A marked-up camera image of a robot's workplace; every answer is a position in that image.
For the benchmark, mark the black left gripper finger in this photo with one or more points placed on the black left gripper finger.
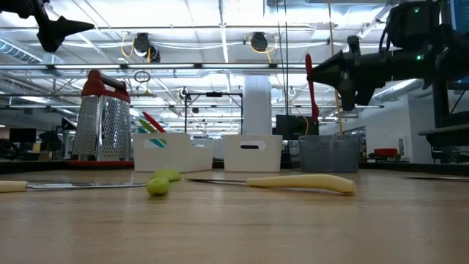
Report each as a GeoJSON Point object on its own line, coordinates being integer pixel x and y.
{"type": "Point", "coordinates": [62, 23]}
{"type": "Point", "coordinates": [51, 40]}

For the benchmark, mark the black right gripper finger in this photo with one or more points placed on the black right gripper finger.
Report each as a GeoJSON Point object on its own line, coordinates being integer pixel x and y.
{"type": "Point", "coordinates": [351, 93]}
{"type": "Point", "coordinates": [340, 66]}

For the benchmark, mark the small red kitchen utensil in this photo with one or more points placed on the small red kitchen utensil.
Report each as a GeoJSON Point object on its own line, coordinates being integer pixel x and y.
{"type": "Point", "coordinates": [314, 106]}

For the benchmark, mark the red silicone spatula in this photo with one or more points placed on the red silicone spatula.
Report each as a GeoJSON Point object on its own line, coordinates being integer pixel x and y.
{"type": "Point", "coordinates": [154, 122]}

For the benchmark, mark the teal silicone spatula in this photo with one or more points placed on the teal silicone spatula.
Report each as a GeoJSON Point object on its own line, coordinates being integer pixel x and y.
{"type": "Point", "coordinates": [157, 143]}

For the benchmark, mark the grey plastic bin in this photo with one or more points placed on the grey plastic bin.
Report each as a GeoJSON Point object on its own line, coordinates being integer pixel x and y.
{"type": "Point", "coordinates": [329, 154]}

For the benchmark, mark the black background monitor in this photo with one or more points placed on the black background monitor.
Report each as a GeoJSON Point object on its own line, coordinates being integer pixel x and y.
{"type": "Point", "coordinates": [293, 128]}

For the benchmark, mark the black monitor stand pole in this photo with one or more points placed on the black monitor stand pole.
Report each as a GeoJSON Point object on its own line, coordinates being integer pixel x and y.
{"type": "Point", "coordinates": [441, 106]}

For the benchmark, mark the white building column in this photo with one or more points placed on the white building column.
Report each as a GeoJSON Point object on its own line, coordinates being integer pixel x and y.
{"type": "Point", "coordinates": [256, 106]}

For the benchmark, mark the black desk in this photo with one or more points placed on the black desk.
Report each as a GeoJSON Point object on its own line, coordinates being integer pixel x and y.
{"type": "Point", "coordinates": [447, 135]}

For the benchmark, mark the dark background monitor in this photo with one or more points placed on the dark background monitor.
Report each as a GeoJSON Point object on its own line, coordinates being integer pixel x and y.
{"type": "Point", "coordinates": [22, 135]}

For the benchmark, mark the computer monitor blue screen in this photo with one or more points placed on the computer monitor blue screen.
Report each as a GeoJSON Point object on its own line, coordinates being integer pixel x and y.
{"type": "Point", "coordinates": [461, 14]}

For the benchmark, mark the white plastic bin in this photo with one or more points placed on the white plastic bin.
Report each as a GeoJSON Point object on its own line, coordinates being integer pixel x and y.
{"type": "Point", "coordinates": [172, 157]}
{"type": "Point", "coordinates": [253, 159]}

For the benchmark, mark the black table edge rail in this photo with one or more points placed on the black table edge rail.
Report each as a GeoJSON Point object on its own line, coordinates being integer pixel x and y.
{"type": "Point", "coordinates": [36, 166]}

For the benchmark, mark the black metal frame stand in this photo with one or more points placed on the black metal frame stand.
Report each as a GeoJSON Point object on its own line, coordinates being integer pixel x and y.
{"type": "Point", "coordinates": [214, 94]}

